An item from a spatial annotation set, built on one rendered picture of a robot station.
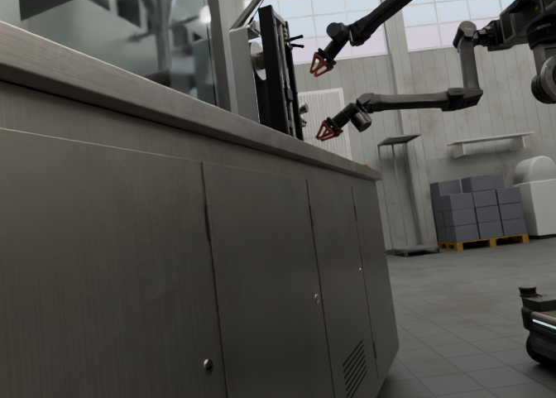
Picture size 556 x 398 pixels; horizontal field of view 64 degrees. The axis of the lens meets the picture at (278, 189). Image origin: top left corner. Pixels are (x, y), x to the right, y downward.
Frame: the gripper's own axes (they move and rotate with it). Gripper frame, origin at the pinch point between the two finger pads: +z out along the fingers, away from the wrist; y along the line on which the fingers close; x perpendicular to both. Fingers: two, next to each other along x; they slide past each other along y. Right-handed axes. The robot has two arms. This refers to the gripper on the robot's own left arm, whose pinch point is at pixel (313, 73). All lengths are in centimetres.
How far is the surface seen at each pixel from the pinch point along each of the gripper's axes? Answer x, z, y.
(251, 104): -3.2, 22.3, -33.7
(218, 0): -16, 1, -97
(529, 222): -179, -39, 674
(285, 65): -3.3, 4.3, -30.8
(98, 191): -50, 24, -139
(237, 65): 10.9, 15.4, -33.4
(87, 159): -47, 22, -140
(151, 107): -44, 16, -132
